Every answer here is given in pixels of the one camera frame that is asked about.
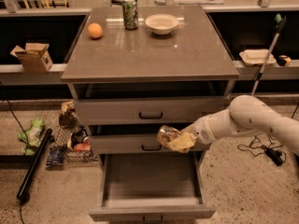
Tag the orange fruit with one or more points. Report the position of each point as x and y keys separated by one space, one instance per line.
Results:
x=95 y=30

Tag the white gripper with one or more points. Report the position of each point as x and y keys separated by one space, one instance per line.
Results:
x=201 y=132

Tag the grey drawer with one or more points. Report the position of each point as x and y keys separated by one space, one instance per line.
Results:
x=151 y=188
x=124 y=139
x=148 y=102

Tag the black pole left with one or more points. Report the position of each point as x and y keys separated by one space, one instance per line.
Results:
x=23 y=193

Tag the brown snack bag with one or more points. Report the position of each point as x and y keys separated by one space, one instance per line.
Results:
x=68 y=117

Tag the white takeout container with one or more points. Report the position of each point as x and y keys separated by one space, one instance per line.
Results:
x=252 y=57

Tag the grey middle drawer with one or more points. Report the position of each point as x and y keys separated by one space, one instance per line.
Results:
x=124 y=139

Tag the yellow tape measure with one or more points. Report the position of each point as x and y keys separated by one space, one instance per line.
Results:
x=284 y=60

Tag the grey drawer cabinet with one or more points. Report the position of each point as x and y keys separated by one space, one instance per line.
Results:
x=192 y=52

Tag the cardboard box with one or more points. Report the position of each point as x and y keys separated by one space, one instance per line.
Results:
x=34 y=58

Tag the white bowl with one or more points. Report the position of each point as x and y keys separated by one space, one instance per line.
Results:
x=161 y=24

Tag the grey bottom drawer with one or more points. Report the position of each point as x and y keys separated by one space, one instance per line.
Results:
x=151 y=188

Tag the grey top drawer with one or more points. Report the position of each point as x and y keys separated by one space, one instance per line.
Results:
x=148 y=102

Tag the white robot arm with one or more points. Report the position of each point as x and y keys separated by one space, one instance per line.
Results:
x=245 y=116

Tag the reacher grabber tool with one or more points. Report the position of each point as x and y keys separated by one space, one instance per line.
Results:
x=280 y=21

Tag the green soda can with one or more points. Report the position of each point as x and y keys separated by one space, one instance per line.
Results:
x=130 y=14

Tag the blue snack bag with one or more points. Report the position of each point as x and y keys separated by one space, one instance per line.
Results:
x=55 y=157

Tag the green snack bag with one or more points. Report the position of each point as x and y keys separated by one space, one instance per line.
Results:
x=31 y=136

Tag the wire mesh basket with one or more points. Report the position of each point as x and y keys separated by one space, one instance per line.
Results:
x=63 y=136

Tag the red black snack bag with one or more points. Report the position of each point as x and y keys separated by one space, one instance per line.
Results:
x=78 y=140

